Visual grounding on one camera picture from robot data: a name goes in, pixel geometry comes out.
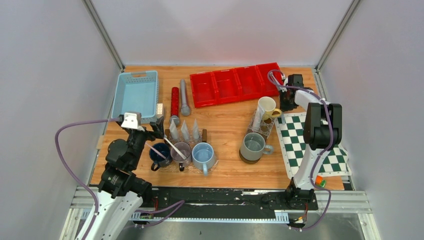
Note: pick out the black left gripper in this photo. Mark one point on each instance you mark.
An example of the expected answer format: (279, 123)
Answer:
(158, 126)

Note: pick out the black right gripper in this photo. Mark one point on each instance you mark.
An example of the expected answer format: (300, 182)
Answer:
(284, 107)

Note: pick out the white toothbrush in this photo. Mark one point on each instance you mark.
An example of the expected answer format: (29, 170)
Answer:
(175, 148)

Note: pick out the cream yellow mug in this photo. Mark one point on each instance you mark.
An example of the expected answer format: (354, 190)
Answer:
(267, 108)

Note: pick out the dark blue mug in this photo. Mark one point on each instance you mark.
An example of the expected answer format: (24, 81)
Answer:
(157, 161)

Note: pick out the grey toothpaste tube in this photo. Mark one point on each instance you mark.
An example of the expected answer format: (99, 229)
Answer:
(185, 131)

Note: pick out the purple grey mug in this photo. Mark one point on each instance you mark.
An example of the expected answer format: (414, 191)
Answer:
(186, 150)

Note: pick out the clear textured plastic sheet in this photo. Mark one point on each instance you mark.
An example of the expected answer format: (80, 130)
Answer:
(265, 127)

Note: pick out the light blue mug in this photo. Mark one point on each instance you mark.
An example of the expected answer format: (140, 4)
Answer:
(203, 157)

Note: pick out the grey green mug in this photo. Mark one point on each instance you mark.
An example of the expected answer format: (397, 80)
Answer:
(253, 147)

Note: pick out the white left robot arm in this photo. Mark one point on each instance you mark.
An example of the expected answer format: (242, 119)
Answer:
(120, 192)

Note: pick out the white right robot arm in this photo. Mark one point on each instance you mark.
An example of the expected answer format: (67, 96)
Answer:
(321, 132)

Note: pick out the brown oval wooden tray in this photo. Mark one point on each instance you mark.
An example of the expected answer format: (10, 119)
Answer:
(254, 144)

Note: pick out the white toy brick block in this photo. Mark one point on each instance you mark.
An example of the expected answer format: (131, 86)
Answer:
(160, 109)

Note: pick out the green white chessboard mat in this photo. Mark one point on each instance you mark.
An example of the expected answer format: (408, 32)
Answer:
(289, 129)

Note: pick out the silver microphone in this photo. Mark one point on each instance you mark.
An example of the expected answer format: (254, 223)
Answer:
(185, 108)

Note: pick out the red glitter microphone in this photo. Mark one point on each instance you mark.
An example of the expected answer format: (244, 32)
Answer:
(174, 110)

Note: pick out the light blue plastic basket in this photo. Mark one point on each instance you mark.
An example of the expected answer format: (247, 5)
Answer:
(137, 92)

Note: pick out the red bin with clear sheet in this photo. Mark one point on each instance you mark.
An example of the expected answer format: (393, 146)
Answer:
(228, 86)

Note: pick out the orange green tape roll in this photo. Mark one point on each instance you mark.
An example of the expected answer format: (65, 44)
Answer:
(320, 181)

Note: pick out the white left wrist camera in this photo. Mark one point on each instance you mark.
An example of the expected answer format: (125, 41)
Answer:
(132, 121)

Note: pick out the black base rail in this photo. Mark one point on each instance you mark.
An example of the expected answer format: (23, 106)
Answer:
(223, 203)

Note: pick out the aluminium corner frame post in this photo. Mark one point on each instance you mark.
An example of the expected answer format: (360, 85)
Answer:
(352, 8)

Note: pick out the left aluminium frame post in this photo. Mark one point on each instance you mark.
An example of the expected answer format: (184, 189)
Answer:
(91, 9)

